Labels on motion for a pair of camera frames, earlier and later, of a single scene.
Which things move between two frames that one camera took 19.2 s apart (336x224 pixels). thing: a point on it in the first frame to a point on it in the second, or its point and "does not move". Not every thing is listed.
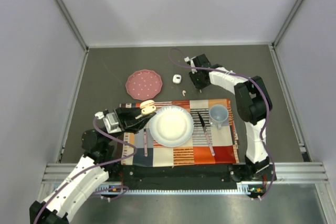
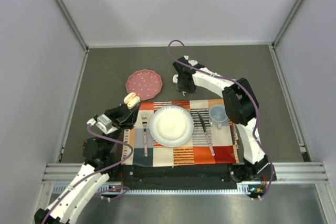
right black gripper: (199, 86) to (190, 89)
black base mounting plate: (214, 177) does not move
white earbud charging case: (177, 78) does not move
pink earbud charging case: (147, 107) to (131, 99)
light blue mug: (218, 115) does not move
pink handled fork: (145, 142) does not move
